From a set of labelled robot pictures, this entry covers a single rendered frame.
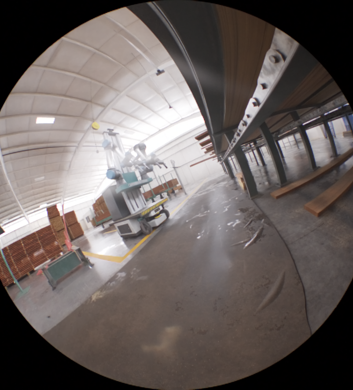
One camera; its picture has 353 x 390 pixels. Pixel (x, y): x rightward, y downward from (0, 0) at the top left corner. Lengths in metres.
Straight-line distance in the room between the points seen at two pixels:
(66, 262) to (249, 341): 1.69
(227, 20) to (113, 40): 6.28
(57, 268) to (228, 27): 2.03
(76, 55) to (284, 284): 7.24
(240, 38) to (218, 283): 0.87
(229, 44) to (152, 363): 0.97
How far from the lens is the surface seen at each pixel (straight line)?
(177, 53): 0.45
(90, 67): 7.05
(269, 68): 0.20
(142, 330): 0.57
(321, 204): 0.89
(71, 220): 10.54
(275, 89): 0.20
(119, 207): 1.78
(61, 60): 6.95
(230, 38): 0.47
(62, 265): 1.69
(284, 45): 0.18
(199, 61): 0.50
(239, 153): 1.27
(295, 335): 0.45
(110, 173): 1.43
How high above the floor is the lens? 0.44
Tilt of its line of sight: 5 degrees down
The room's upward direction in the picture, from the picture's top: 24 degrees counter-clockwise
